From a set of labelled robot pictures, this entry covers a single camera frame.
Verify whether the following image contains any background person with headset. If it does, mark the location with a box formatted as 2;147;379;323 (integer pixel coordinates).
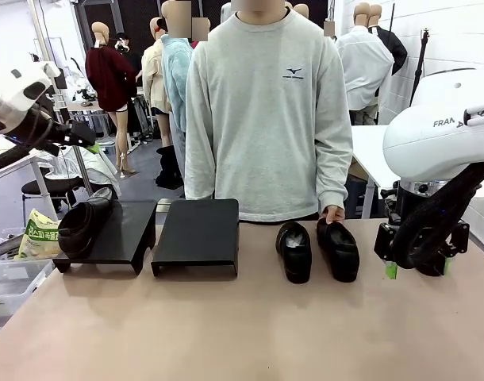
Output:
113;34;142;80

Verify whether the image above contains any black shoe stand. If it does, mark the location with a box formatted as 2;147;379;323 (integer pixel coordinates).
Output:
52;199;159;276
150;198;240;279

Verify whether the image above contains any black metal-framed chair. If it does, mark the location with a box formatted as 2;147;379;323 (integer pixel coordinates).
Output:
21;173;85;220

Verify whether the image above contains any person in grey sweatshirt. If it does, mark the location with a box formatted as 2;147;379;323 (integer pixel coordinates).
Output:
184;0;355;223

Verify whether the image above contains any mannequin in black garment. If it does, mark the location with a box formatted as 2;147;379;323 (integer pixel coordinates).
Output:
368;3;409;77

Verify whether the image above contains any black tripod stand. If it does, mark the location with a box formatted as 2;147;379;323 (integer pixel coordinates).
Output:
409;27;432;105

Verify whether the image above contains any clear plastic storage bin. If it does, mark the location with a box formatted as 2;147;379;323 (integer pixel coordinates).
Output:
0;248;56;337

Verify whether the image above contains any white side table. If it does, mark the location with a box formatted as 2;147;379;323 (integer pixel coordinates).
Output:
350;124;402;220

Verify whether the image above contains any person's right forearm grey sleeve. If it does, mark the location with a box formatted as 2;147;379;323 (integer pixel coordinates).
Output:
184;130;218;202

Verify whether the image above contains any mannequin in maroon sweater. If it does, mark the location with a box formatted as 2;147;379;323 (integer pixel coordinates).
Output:
84;21;139;176

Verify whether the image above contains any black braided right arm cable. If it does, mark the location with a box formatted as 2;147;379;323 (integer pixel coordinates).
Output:
391;160;484;271

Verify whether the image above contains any mannequin in white shirt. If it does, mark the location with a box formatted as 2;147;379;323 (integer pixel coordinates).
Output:
336;2;396;125

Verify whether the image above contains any green white snack bag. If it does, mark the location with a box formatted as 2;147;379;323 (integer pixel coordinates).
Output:
13;207;61;262

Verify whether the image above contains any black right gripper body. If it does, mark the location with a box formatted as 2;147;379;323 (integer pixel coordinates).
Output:
375;220;471;277

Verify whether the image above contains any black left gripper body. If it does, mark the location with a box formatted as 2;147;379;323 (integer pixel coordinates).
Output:
47;120;98;157

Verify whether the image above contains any person's left hand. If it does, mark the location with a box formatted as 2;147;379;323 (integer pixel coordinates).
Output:
320;205;347;226

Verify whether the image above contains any mannequin in beige jacket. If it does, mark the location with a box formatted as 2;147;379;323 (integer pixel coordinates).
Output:
140;17;174;148

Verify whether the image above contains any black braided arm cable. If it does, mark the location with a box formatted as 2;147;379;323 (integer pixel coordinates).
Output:
391;160;484;271
0;109;55;175

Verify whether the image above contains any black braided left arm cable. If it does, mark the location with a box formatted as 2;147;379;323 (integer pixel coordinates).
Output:
0;109;55;175

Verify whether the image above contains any black boots pair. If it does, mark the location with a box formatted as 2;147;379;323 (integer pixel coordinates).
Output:
154;144;185;191

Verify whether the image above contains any person's left forearm grey sleeve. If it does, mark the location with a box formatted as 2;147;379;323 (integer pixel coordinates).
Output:
314;130;355;210

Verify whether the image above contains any small black leather shoe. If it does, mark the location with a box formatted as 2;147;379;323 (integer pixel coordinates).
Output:
316;217;361;284
275;221;313;285

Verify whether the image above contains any large black leather shoe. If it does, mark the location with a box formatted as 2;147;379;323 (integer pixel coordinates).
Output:
56;187;116;260

